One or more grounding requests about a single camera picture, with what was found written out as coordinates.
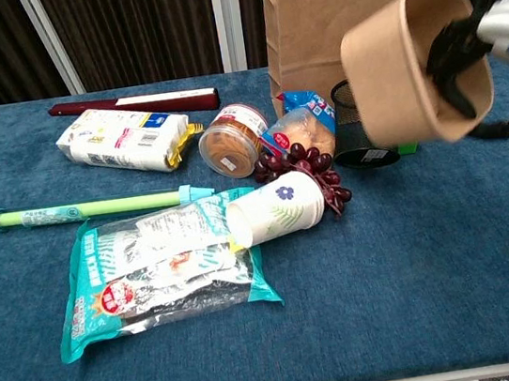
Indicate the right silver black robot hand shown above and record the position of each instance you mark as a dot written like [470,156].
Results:
[506,22]

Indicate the brown kraft paper bowl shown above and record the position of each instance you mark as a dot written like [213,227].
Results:
[387,86]

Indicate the green block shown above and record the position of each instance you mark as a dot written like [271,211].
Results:
[407,148]

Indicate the black mesh pen holder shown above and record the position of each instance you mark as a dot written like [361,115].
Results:
[351,139]

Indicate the red grape bunch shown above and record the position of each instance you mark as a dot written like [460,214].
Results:
[322,164]

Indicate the white floral paper cup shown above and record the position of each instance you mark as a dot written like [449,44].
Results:
[281,210]

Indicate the blue bread bag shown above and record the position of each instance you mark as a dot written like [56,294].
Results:
[306,121]

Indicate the blue felt table cover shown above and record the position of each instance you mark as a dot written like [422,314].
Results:
[390,275]

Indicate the dark red long box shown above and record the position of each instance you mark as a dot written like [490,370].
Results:
[166,101]

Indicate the white yellow snack package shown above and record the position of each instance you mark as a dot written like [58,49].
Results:
[119,140]

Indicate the teal wet wipes pack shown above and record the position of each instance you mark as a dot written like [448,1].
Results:
[152,271]

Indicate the green teal pump toy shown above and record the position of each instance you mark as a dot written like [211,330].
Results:
[96,208]

